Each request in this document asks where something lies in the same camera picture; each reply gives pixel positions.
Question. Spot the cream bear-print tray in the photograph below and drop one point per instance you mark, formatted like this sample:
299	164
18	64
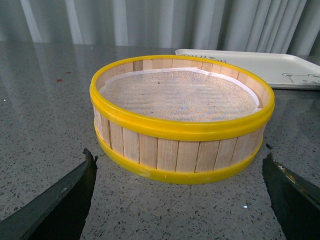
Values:
280	71

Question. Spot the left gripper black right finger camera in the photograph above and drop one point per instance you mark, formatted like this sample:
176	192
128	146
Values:
294	200

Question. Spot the yellow-rimmed wooden steamer basket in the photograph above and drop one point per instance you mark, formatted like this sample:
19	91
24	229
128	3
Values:
175	151

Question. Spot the white steamer liner cloth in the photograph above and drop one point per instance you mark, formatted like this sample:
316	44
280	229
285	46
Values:
184	94

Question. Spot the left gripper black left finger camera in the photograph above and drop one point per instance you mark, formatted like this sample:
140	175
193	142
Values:
60	212

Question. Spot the grey pleated curtain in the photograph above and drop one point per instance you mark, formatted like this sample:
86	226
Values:
264	26

